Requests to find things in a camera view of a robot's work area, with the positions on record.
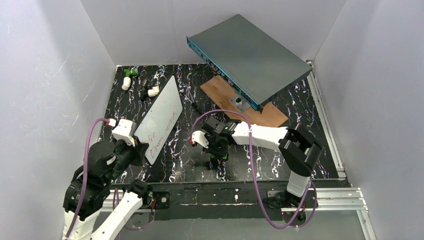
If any small whiteboard red writing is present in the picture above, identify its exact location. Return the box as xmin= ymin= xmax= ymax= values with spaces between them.
xmin=135 ymin=76 xmax=183 ymax=165

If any green whiteboard eraser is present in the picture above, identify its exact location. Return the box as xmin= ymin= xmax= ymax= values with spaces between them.
xmin=209 ymin=153 xmax=229 ymax=162

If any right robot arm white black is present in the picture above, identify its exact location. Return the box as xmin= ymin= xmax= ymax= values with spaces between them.
xmin=190 ymin=118 xmax=323 ymax=207

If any white pipe elbow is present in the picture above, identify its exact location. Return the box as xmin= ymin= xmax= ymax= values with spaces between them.
xmin=121 ymin=77 xmax=132 ymax=91

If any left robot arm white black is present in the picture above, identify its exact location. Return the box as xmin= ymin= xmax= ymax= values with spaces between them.
xmin=62 ymin=140 xmax=152 ymax=240

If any wooden board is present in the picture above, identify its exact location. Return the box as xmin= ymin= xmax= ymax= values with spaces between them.
xmin=200 ymin=76 xmax=289 ymax=127

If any white and black fitting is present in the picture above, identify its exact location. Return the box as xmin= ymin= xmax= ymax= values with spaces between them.
xmin=140 ymin=79 xmax=161 ymax=101

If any green pipe fitting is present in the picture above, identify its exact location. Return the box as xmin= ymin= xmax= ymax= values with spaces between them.
xmin=124 ymin=67 xmax=139 ymax=78

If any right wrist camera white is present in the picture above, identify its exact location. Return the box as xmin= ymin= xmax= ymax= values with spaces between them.
xmin=189 ymin=130 xmax=209 ymax=149

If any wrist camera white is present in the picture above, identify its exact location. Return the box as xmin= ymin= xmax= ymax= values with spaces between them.
xmin=189 ymin=130 xmax=209 ymax=149
xmin=107 ymin=118 xmax=137 ymax=147

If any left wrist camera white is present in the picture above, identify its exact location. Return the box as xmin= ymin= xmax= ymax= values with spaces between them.
xmin=107 ymin=118 xmax=137 ymax=147

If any metal bracket with knob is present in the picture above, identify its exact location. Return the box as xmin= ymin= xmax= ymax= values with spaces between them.
xmin=229 ymin=94 xmax=251 ymax=113

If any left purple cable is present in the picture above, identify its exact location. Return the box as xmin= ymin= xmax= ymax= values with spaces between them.
xmin=64 ymin=117 xmax=157 ymax=239

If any purple cable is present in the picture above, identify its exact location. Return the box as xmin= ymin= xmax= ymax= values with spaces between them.
xmin=190 ymin=109 xmax=318 ymax=230
xmin=64 ymin=117 xmax=157 ymax=239

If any black wire easel stand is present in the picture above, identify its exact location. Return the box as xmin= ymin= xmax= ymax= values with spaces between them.
xmin=179 ymin=88 xmax=203 ymax=115

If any teal network switch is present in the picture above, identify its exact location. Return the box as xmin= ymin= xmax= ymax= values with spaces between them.
xmin=186 ymin=14 xmax=312 ymax=113

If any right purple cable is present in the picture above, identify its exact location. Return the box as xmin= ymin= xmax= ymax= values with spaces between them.
xmin=190 ymin=109 xmax=318 ymax=230

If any aluminium frame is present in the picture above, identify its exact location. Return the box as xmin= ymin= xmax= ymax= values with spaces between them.
xmin=61 ymin=59 xmax=379 ymax=240

